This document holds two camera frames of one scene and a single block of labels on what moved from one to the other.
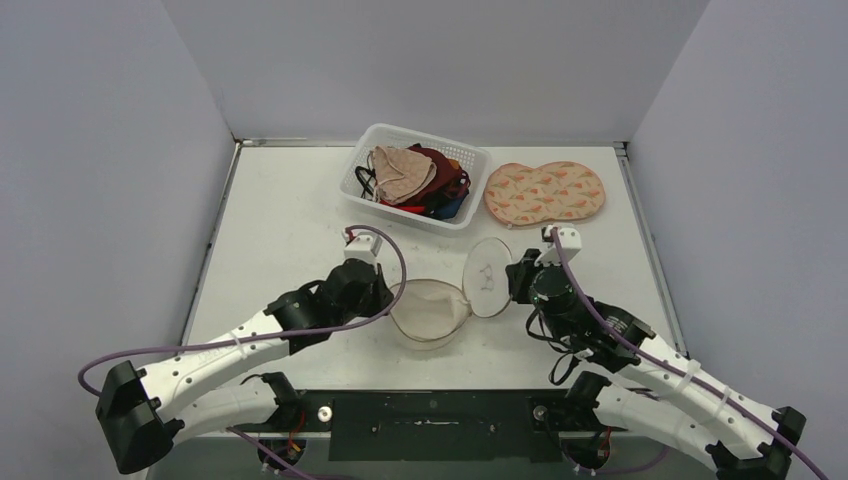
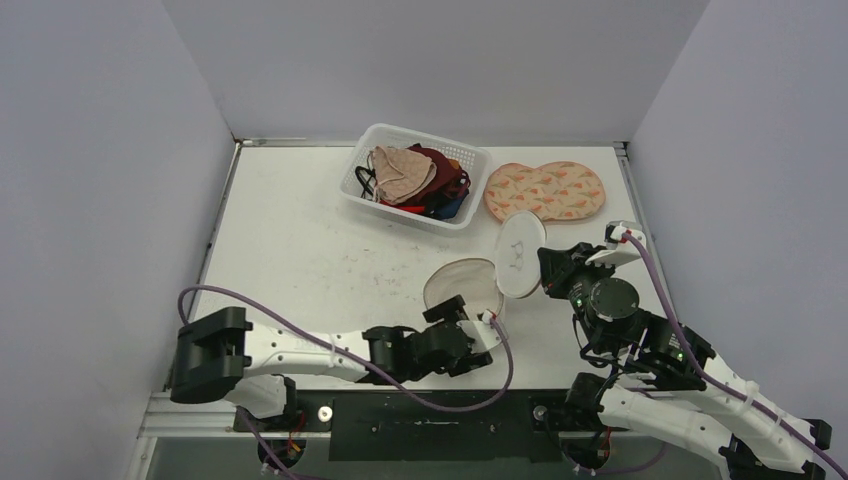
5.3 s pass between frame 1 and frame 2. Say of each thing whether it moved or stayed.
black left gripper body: moved
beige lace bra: stayed
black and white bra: stayed
